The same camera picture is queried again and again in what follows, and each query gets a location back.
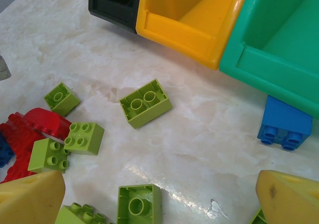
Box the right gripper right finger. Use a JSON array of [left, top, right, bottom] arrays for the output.
[[256, 169, 319, 224]]

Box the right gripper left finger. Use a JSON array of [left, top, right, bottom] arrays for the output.
[[0, 170, 67, 224]]

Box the long lime green lego brick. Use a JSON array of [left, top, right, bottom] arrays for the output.
[[54, 202, 115, 224], [119, 78, 173, 129]]

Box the blue lego brick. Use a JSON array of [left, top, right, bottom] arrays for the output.
[[257, 95, 314, 152], [0, 131, 15, 169]]

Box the red curved lego brick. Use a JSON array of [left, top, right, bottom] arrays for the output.
[[23, 107, 73, 138]]

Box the green plastic bin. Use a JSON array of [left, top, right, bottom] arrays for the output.
[[219, 0, 319, 117]]

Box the grey plastic piece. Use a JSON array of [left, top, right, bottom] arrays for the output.
[[0, 55, 12, 81]]

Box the yellow plastic bin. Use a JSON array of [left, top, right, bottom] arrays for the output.
[[136, 0, 254, 71]]

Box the black plastic bin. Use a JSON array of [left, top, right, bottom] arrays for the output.
[[88, 0, 143, 34]]

